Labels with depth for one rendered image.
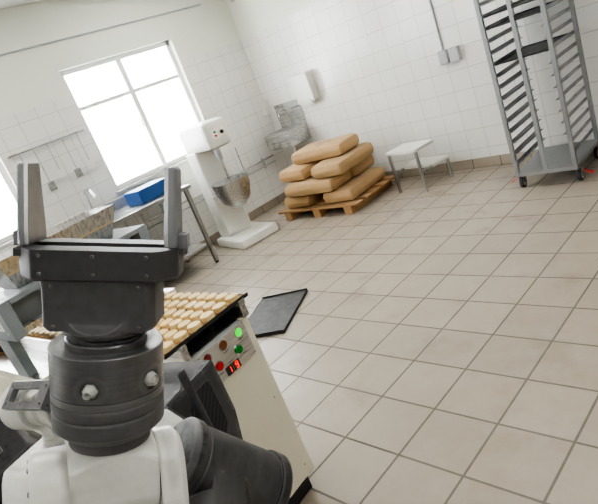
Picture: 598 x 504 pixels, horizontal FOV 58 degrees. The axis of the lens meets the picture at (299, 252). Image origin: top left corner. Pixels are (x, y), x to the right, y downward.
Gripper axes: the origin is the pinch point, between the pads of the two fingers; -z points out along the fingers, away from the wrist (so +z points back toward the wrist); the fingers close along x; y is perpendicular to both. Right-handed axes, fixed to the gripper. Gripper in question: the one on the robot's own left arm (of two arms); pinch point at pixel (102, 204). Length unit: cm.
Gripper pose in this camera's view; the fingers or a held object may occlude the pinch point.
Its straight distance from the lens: 44.7
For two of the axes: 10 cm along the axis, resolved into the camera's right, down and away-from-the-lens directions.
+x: -10.0, -0.2, -0.4
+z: -0.3, 9.8, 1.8
